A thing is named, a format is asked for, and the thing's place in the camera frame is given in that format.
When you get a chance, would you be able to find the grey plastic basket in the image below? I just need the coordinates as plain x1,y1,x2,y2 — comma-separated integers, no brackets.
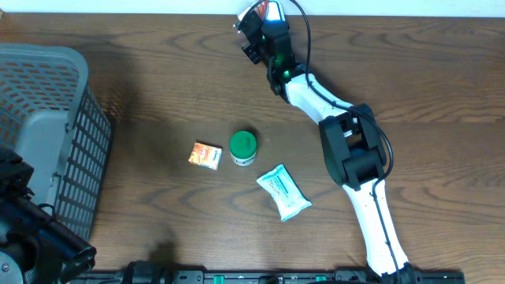
1,43,112,240

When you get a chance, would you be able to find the white barcode scanner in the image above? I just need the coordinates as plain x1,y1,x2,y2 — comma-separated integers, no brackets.
238,0,286,21

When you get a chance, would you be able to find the green lid jar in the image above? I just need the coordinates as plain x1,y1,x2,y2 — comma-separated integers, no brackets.
230,131,257,166

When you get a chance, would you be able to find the orange small box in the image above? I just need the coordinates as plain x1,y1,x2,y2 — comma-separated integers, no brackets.
189,142,223,170

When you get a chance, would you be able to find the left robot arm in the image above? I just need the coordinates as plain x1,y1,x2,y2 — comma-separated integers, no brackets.
1,148,174,284

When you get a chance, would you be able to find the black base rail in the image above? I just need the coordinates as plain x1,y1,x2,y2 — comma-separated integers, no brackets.
69,269,466,284

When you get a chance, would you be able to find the teal wipes packet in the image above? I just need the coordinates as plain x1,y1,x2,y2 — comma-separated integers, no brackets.
256,164,312,222

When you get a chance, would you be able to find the red candy bar wrapper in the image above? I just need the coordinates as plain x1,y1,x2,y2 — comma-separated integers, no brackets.
254,0,269,20

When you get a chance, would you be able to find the black right camera cable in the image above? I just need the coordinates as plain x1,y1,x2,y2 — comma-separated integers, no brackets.
290,0,402,277

